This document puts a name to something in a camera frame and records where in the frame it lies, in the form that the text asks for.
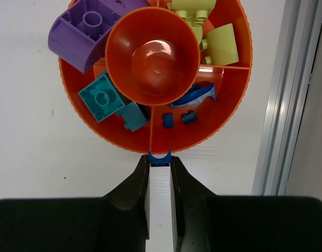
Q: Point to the orange divided round container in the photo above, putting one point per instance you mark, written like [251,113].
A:
[153,58]

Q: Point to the tiny blue lego piece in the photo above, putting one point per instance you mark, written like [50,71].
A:
[168,120]

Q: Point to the small blue lego brick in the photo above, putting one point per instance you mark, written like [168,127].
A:
[160,160]

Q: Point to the lime green lego brick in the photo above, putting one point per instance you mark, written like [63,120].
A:
[194,12]

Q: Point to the aluminium table edge rail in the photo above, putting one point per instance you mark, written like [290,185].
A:
[296,51]

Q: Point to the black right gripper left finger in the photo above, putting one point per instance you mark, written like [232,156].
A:
[117,221]

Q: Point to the purple lego brick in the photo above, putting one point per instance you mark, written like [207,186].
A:
[79,35]

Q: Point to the blue curved lego piece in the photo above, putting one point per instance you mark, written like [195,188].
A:
[195,95]

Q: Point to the small blue lego plate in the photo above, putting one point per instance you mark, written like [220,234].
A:
[189,117]

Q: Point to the teal lego brick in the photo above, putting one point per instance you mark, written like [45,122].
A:
[101,97]
[134,116]

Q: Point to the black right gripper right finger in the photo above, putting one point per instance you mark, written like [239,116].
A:
[204,221]

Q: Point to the yellow-green lego brick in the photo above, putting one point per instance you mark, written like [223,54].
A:
[219,46]

